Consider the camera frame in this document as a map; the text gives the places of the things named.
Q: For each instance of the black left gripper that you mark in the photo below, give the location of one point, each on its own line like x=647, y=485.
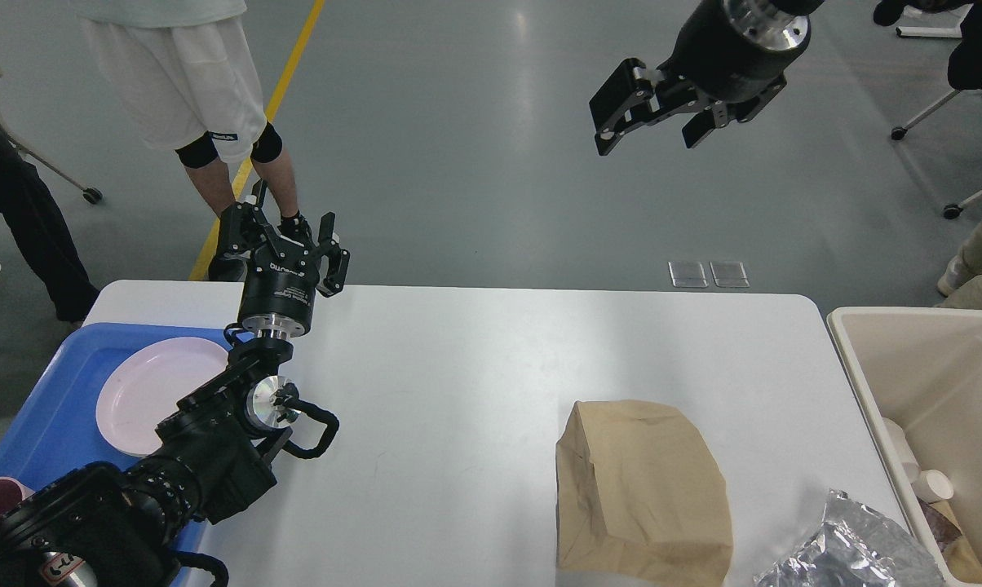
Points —
x=282, y=276

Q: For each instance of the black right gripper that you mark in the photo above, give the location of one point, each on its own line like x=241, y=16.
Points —
x=733, y=52

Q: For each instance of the pink plastic plate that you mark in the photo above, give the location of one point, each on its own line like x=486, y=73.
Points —
x=146, y=387

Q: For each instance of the white paper cup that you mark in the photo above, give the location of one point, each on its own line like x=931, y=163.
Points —
x=907, y=460

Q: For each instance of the brown paper bag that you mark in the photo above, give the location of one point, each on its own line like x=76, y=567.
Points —
x=640, y=494

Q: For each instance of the silver foil bag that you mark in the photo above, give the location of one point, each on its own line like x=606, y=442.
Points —
x=854, y=545

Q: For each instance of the crushed red soda can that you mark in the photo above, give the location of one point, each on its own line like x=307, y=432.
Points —
x=943, y=530

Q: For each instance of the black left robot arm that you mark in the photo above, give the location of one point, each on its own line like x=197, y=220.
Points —
x=99, y=525

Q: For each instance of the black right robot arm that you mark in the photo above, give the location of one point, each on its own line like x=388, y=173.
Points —
x=726, y=66

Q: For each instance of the metal floor plate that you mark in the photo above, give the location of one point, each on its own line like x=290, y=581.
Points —
x=686, y=275
x=730, y=275

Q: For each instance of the person in white shorts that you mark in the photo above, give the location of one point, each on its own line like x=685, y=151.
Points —
x=184, y=72

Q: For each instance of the blue plastic tray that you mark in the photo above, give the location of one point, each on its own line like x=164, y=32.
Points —
x=56, y=431

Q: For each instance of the person in black at right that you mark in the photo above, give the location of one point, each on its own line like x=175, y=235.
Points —
x=964, y=67

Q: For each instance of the beige plastic bin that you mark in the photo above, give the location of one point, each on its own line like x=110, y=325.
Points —
x=921, y=368

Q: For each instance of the small white cup in bin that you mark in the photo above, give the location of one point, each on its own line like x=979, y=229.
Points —
x=931, y=486

